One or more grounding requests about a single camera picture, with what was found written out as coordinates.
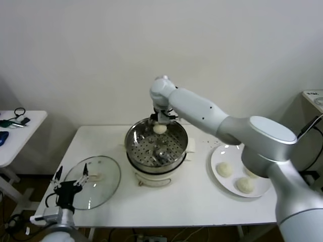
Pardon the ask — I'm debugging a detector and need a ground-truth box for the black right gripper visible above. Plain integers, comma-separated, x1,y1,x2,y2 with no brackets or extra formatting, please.
150,107,169,125

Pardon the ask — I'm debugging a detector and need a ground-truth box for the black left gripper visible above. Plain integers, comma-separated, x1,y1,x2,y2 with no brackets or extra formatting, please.
51,163,89,208

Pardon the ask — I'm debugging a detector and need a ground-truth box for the white steamed baozi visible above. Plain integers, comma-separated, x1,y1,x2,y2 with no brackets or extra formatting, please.
217,162,234,178
152,123,168,135
235,177,254,194
244,167,260,179

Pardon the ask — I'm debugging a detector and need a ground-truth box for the round glass pot lid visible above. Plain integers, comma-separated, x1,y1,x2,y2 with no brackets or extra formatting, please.
63,155,122,210

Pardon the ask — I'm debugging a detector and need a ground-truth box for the perforated steel steamer basket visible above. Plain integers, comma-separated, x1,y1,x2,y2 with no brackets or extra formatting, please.
118,116,196,175

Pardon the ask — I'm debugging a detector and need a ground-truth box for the white side table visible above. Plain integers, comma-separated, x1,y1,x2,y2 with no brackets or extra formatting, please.
0,110,48,211
302,90,323,114

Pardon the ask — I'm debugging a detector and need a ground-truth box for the white round plate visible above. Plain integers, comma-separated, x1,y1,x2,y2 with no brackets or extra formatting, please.
210,145,272,198

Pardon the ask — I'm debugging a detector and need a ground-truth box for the blue computer mouse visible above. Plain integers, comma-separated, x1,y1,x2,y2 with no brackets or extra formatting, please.
0,131,10,147

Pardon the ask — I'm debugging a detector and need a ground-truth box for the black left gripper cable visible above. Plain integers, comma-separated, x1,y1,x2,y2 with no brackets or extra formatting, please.
45,193,60,209

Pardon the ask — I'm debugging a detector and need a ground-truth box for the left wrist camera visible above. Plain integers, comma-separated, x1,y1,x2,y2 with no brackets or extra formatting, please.
42,208,63,222

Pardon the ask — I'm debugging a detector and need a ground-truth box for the black power cable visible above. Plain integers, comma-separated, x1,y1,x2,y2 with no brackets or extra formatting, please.
297,115,319,172

